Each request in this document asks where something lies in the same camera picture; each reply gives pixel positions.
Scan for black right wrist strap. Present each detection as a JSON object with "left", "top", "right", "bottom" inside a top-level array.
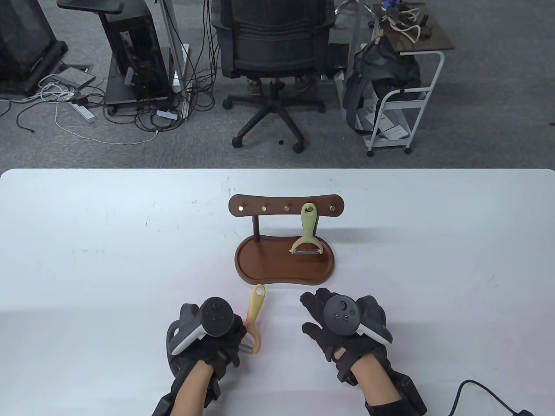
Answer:
[{"left": 364, "top": 375, "right": 428, "bottom": 416}]

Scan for grey hand controller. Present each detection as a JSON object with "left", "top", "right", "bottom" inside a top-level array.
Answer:
[
  {"left": 324, "top": 295, "right": 393, "bottom": 345},
  {"left": 168, "top": 297, "right": 235, "bottom": 357}
]

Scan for grey right hand controller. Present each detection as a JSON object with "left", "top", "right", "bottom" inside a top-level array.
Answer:
[{"left": 324, "top": 295, "right": 393, "bottom": 345}]

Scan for white papers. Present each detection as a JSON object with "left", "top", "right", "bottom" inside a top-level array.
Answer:
[{"left": 364, "top": 108, "right": 411, "bottom": 140}]

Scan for grey floor socket box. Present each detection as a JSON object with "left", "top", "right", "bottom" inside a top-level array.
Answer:
[{"left": 55, "top": 63, "right": 97, "bottom": 90}]

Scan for person's right hand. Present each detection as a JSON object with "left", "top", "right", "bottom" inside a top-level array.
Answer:
[{"left": 300, "top": 288, "right": 389, "bottom": 386}]

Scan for white rolling cart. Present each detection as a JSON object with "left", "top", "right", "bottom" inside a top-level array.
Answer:
[{"left": 343, "top": 2, "right": 456, "bottom": 157}]

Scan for black cabinet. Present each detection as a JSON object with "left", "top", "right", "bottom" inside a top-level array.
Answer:
[{"left": 0, "top": 0, "right": 69, "bottom": 97}]

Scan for black office chair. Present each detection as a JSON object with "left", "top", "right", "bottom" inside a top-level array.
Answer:
[{"left": 211, "top": 0, "right": 337, "bottom": 154}]

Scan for green vegetable scraper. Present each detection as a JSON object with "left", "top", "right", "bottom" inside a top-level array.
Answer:
[{"left": 290, "top": 202, "right": 324, "bottom": 256}]

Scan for black computer tower stand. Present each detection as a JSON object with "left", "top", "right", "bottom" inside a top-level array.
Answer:
[{"left": 56, "top": 0, "right": 183, "bottom": 116}]

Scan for brown wooden key rack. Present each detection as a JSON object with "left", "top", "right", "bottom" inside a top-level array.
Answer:
[{"left": 229, "top": 195, "right": 345, "bottom": 287}]

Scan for orange vegetable scraper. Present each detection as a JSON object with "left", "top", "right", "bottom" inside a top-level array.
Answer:
[{"left": 241, "top": 284, "right": 267, "bottom": 355}]

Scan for person's left hand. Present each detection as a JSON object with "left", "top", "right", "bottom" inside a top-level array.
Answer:
[{"left": 167, "top": 303, "right": 248, "bottom": 383}]

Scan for black left wrist mount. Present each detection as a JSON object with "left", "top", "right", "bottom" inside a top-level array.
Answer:
[{"left": 151, "top": 377, "right": 187, "bottom": 416}]

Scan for black cable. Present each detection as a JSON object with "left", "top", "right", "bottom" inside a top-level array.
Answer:
[{"left": 449, "top": 380, "right": 536, "bottom": 416}]

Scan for grey power strip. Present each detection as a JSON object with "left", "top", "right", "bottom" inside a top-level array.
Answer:
[{"left": 69, "top": 101, "right": 95, "bottom": 124}]

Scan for white floor cable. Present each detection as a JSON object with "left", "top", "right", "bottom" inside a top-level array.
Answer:
[{"left": 54, "top": 102, "right": 160, "bottom": 146}]

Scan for white cable bundle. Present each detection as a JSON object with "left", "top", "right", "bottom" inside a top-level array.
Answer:
[{"left": 387, "top": 9, "right": 424, "bottom": 44}]

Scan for person's left forearm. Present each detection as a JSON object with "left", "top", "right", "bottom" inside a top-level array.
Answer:
[{"left": 167, "top": 362, "right": 217, "bottom": 416}]

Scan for black backpack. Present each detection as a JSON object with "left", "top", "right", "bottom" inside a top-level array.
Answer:
[{"left": 343, "top": 37, "right": 422, "bottom": 135}]

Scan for grey left hand controller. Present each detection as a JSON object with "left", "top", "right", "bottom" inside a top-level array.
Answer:
[{"left": 168, "top": 297, "right": 235, "bottom": 357}]

